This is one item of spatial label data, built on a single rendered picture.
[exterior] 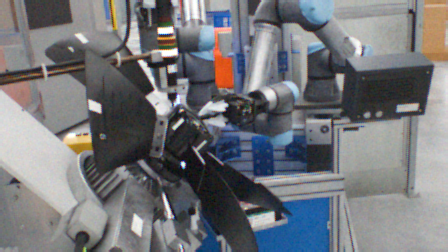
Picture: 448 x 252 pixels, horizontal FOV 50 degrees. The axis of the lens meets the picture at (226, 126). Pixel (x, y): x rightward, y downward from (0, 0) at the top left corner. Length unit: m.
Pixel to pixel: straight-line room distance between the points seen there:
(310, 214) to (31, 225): 0.99
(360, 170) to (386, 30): 0.94
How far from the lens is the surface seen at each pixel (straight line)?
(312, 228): 1.80
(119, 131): 0.88
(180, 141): 1.06
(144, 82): 1.16
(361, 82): 1.59
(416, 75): 1.66
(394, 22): 3.25
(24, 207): 1.13
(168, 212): 0.97
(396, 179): 3.54
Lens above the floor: 1.53
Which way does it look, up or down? 17 degrees down
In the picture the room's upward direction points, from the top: 4 degrees counter-clockwise
